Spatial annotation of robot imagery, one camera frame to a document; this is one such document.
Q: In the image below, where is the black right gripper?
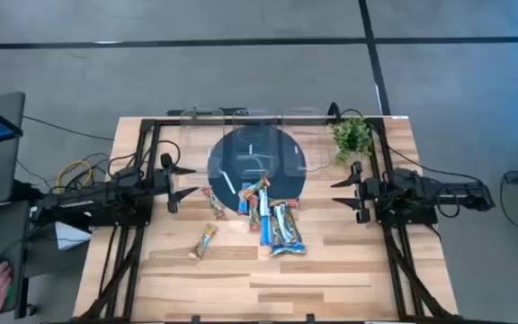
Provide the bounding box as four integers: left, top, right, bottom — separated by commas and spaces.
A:
329, 160, 380, 225

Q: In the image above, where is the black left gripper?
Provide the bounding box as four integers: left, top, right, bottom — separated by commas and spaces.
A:
159, 152, 200, 215

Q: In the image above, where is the orange green granola bar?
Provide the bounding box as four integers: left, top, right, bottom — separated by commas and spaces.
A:
188, 222, 219, 261
238, 175, 272, 200

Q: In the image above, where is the blue purple raisin bar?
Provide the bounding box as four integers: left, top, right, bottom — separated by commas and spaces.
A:
281, 204, 308, 257

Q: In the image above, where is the white blue bar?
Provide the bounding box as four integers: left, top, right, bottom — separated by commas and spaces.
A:
257, 185, 272, 218

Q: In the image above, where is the small green potted plant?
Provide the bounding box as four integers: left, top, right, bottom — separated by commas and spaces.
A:
328, 115, 375, 166

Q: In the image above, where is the round dark blue placemat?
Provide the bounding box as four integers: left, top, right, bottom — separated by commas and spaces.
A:
207, 124, 308, 212

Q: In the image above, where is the white box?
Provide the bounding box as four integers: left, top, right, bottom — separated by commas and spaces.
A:
55, 220, 93, 251

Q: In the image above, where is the black metal table frame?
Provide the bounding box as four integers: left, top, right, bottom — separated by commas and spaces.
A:
76, 117, 462, 323

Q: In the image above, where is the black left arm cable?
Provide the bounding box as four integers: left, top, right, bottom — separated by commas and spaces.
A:
58, 139, 182, 194

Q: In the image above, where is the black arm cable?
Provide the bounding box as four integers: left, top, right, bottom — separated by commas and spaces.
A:
58, 139, 182, 194
328, 102, 487, 184

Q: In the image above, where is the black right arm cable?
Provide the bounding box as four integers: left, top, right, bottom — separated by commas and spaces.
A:
328, 102, 487, 184

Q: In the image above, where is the yellow cable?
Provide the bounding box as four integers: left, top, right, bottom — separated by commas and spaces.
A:
56, 159, 94, 190

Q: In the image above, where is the black floor cable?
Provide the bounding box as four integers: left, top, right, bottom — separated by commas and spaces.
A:
22, 114, 116, 143

